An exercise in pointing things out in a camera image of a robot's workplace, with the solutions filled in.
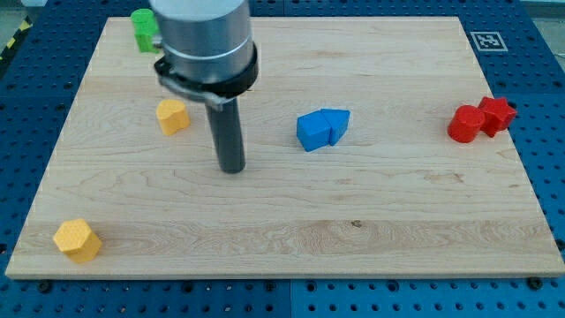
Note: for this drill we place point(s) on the fiducial marker tag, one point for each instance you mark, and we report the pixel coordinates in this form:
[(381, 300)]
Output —
[(488, 41)]

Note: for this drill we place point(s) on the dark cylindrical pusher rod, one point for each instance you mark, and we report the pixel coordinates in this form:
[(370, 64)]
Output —
[(227, 135)]

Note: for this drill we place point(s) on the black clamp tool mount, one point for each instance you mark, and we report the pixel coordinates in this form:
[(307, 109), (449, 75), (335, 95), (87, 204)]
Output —
[(217, 93)]

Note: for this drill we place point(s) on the wooden board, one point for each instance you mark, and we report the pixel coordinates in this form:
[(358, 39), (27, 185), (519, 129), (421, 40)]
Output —
[(395, 197)]

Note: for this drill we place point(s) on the yellow heart block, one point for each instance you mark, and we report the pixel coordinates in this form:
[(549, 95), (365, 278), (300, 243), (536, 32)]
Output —
[(172, 116)]

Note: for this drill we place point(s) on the green block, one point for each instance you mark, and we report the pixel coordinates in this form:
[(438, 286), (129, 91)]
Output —
[(145, 27)]

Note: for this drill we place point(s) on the red star block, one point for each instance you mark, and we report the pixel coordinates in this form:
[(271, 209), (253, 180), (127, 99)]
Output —
[(498, 115)]

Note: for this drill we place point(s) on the yellow hexagon block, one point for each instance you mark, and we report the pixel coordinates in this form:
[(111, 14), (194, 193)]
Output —
[(76, 239)]

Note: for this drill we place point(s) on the blue pentagon block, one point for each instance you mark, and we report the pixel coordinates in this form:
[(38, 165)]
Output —
[(313, 131)]

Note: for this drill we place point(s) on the red cylinder block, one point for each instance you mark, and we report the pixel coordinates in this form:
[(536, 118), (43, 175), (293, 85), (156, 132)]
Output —
[(466, 124)]

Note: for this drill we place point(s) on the blue wedge block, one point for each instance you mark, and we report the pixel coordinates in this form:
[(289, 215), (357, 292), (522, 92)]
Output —
[(338, 121)]

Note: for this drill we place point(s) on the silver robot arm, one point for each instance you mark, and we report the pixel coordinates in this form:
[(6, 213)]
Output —
[(209, 56)]

